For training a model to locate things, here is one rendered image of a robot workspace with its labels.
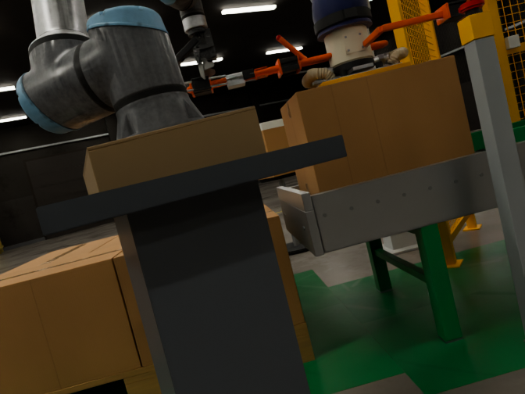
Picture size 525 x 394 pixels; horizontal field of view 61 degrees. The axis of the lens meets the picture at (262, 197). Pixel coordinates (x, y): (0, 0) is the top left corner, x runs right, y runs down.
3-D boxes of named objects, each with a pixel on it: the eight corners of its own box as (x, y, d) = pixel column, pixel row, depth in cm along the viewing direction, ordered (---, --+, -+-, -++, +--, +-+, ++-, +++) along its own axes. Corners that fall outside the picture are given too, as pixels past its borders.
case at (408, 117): (426, 164, 205) (408, 78, 203) (477, 162, 166) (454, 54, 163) (301, 197, 200) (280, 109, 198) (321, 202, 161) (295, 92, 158)
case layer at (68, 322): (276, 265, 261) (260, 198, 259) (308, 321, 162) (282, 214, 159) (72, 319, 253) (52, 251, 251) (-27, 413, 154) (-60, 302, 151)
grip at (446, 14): (459, 20, 159) (456, 6, 158) (473, 12, 150) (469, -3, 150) (437, 26, 158) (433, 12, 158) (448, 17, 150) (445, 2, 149)
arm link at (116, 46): (160, 80, 81) (130, -13, 81) (89, 113, 87) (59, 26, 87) (199, 87, 96) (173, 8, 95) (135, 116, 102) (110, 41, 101)
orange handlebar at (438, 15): (410, 43, 183) (408, 34, 183) (446, 18, 153) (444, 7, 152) (188, 96, 178) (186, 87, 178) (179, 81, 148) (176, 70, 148)
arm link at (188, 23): (180, 18, 167) (183, 26, 177) (183, 30, 167) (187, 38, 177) (204, 12, 168) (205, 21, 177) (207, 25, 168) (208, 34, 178)
